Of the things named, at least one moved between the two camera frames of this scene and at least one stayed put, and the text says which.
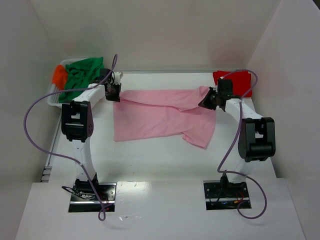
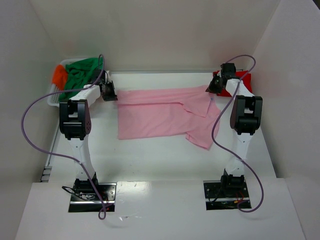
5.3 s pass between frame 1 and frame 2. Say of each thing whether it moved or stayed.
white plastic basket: stayed
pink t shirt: stayed
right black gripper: moved
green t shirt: stayed
